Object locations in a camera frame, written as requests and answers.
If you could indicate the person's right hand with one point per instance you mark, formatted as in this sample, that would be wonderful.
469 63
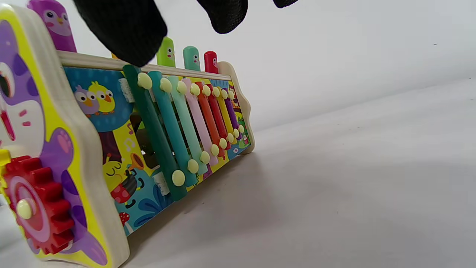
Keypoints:
126 33

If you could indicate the row of colourful mole pegs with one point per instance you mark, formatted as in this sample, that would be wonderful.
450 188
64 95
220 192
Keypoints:
191 59

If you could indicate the colourful wooden whack-a-mole toy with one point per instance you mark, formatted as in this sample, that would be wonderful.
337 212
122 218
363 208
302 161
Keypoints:
111 149

